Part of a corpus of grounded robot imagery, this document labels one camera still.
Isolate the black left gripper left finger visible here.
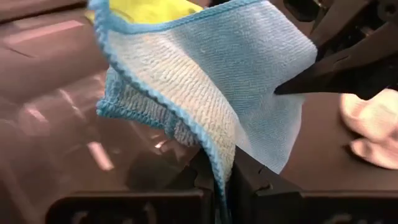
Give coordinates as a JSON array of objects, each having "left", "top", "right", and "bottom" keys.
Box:
[{"left": 190, "top": 151, "right": 218, "bottom": 193}]

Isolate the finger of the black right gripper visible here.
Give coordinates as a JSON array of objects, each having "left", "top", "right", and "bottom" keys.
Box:
[
  {"left": 274, "top": 23, "right": 398, "bottom": 100},
  {"left": 310, "top": 0, "right": 383, "bottom": 47}
]

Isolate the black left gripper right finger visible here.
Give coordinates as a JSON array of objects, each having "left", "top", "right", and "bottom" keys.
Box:
[{"left": 231, "top": 146, "right": 271, "bottom": 195}]

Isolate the grey waffle microfiber towel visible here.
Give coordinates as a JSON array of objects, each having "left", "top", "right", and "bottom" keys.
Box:
[{"left": 338, "top": 88, "right": 398, "bottom": 170}]

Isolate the light blue microfiber towel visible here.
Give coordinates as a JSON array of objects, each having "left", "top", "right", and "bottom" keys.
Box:
[{"left": 88, "top": 0, "right": 318, "bottom": 224}]

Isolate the green microfiber towel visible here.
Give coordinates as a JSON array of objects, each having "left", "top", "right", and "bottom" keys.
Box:
[{"left": 85, "top": 0, "right": 205, "bottom": 25}]

